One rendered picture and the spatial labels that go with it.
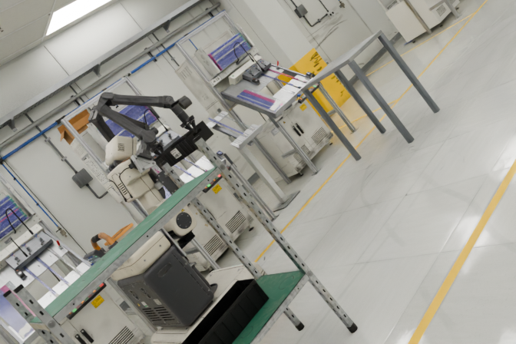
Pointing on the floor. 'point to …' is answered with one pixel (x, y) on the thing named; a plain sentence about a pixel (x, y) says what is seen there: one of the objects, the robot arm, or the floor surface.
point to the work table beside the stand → (367, 89)
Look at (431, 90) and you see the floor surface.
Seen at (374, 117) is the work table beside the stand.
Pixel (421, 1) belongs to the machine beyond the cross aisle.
